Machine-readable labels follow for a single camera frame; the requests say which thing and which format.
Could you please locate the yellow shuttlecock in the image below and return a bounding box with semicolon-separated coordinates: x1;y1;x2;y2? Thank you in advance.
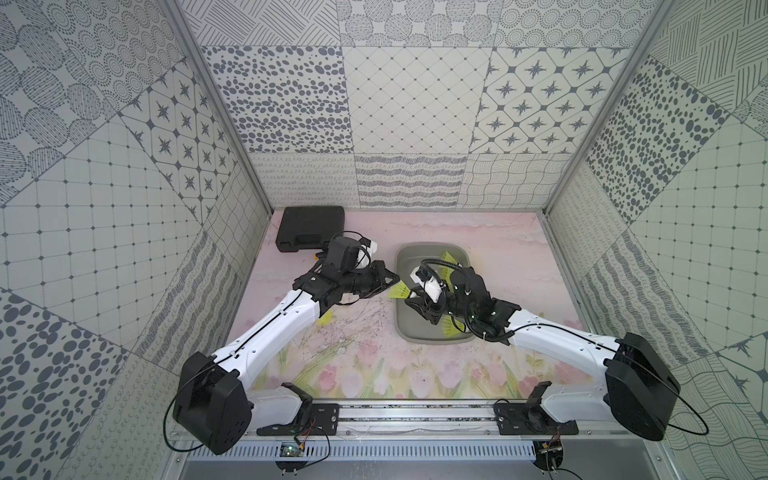
315;310;333;326
387;281;411;299
440;316;466;339
440;251;460;268

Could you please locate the grey plastic storage box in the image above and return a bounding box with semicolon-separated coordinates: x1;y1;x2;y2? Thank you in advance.
395;242;473;345

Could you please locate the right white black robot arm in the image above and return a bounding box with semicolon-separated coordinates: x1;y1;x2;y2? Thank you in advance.
405;259;703;441

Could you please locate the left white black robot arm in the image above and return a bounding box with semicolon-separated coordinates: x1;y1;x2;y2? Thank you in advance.
164;260;400;455

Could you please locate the black connector box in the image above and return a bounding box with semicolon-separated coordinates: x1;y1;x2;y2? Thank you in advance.
533;441;564;473

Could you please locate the pink floral table mat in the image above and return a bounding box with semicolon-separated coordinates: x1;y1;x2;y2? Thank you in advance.
254;211;588;399

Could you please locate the black plastic tool case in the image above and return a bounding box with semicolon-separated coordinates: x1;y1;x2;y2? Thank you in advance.
275;205;345;252

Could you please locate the small green circuit board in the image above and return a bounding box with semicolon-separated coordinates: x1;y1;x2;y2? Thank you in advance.
279;442;305;459

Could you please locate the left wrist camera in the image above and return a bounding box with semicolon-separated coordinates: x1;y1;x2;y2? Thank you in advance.
325;236;378;272

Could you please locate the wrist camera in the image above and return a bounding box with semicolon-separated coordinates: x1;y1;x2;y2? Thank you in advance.
410;265;443;304
325;236;378;272

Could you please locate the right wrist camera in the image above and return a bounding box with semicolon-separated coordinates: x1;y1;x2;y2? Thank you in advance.
410;265;443;304

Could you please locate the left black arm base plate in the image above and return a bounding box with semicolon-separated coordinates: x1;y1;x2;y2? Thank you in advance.
250;382;341;436

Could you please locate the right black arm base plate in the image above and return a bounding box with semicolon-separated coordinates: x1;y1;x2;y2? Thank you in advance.
493;381;579;436

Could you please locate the white perforated cable duct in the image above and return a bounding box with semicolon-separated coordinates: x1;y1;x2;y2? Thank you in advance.
189;439;535;462

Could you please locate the aluminium mounting rail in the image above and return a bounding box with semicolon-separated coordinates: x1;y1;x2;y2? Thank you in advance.
170;398;664;442

